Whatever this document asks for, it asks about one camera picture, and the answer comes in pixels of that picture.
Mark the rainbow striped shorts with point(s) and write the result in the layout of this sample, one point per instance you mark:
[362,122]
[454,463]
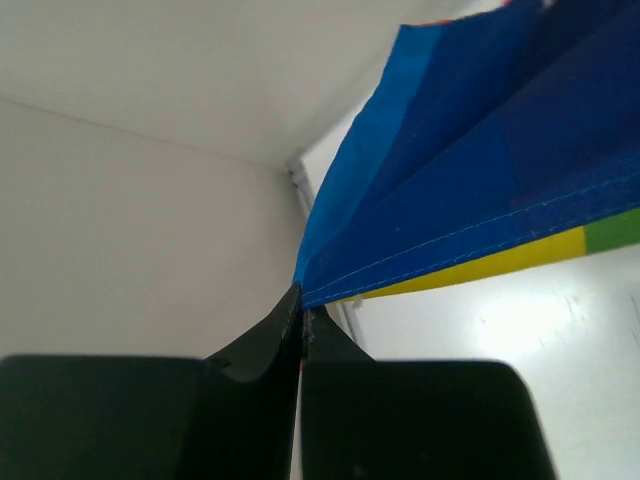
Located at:
[493,143]

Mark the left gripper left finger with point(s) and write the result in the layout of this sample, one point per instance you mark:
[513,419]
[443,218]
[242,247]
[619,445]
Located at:
[226,416]

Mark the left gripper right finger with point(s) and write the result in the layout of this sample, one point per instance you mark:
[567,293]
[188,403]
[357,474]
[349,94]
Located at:
[438,419]

